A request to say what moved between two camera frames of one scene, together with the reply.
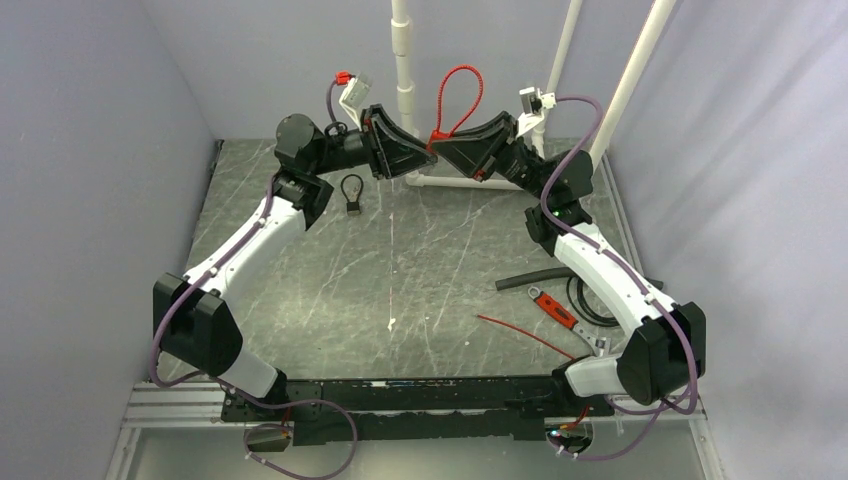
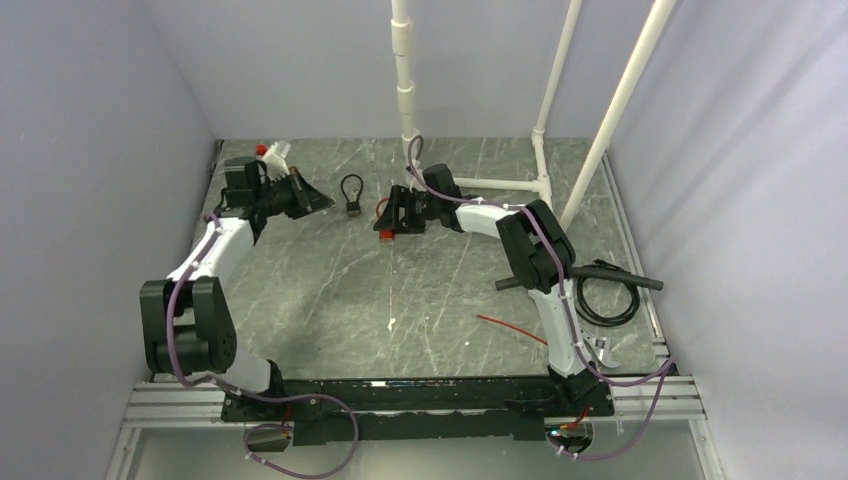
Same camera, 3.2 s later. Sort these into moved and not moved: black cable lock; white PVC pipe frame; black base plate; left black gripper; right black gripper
Moved: right black gripper; left black gripper
Not moved: white PVC pipe frame; black base plate; black cable lock
